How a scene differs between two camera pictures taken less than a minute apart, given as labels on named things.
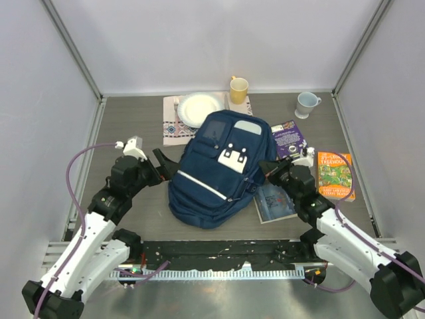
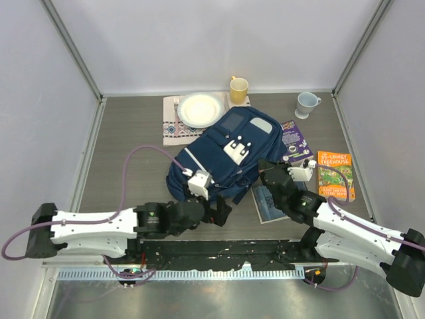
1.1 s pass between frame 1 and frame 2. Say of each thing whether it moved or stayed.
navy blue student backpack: moved
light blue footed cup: stayed
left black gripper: moved
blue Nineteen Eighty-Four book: stayed
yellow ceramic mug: stayed
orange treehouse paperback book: stayed
